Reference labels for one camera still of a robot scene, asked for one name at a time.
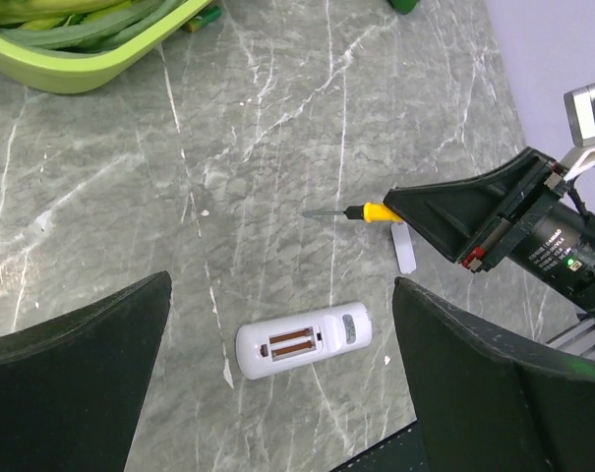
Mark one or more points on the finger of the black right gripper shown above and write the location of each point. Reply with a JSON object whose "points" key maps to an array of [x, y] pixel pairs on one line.
{"points": [[457, 217]]}

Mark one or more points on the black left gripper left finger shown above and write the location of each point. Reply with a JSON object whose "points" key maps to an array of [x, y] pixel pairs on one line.
{"points": [[72, 388]]}

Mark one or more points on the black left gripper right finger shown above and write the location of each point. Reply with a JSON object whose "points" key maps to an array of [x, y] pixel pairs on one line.
{"points": [[488, 399]]}

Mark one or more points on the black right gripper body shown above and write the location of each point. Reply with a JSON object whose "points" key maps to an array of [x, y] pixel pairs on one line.
{"points": [[560, 251]]}

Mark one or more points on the white remote battery cover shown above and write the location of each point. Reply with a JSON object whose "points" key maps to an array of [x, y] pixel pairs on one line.
{"points": [[403, 247]]}

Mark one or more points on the yellow handled screwdriver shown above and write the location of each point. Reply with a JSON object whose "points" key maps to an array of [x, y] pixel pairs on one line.
{"points": [[368, 212]]}

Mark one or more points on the dark green bok choy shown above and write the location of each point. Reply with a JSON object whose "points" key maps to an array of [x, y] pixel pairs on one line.
{"points": [[403, 7]]}

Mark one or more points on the light green plastic basket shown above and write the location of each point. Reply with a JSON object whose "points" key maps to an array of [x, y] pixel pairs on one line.
{"points": [[71, 73]]}

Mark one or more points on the green bean bundle toy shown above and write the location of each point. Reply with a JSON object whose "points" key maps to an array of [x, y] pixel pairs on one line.
{"points": [[96, 31]]}

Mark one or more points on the yellow chili pepper toy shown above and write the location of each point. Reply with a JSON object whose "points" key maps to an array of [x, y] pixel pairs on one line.
{"points": [[21, 11]]}

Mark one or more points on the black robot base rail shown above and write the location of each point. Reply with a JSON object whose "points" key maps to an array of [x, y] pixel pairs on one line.
{"points": [[403, 451]]}

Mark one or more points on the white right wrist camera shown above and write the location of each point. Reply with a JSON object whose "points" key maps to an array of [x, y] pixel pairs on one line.
{"points": [[580, 112]]}

